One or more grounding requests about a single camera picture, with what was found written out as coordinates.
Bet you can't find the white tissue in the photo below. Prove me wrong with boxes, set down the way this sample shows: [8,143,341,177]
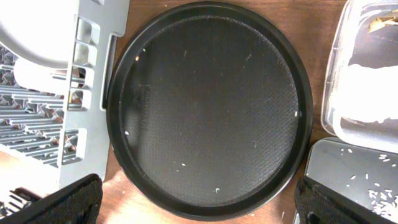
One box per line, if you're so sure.
[332,64,397,123]

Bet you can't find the round black tray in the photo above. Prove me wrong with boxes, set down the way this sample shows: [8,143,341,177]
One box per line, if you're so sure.
[106,1,313,222]

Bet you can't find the food scraps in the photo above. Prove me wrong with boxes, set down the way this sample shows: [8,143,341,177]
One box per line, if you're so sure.
[340,147,397,223]

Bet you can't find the grey dishwasher rack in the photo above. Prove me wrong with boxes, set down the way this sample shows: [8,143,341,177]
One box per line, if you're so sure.
[1,0,129,198]

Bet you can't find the grey round plate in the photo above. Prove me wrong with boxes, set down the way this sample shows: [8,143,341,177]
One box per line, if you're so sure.
[1,0,79,68]

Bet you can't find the clear plastic bin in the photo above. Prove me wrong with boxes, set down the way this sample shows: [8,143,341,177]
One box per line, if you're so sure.
[321,0,397,153]

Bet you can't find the brown snack wrapper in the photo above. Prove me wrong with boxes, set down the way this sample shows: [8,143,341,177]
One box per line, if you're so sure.
[368,10,398,33]

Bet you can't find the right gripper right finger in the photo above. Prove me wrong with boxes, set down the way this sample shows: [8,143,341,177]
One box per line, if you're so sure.
[294,177,394,223]

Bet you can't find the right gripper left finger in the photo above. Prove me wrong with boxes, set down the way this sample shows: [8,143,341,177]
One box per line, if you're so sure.
[1,174,103,224]

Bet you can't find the black rectangular tray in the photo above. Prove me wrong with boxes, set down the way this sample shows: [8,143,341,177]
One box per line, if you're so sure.
[294,138,397,223]

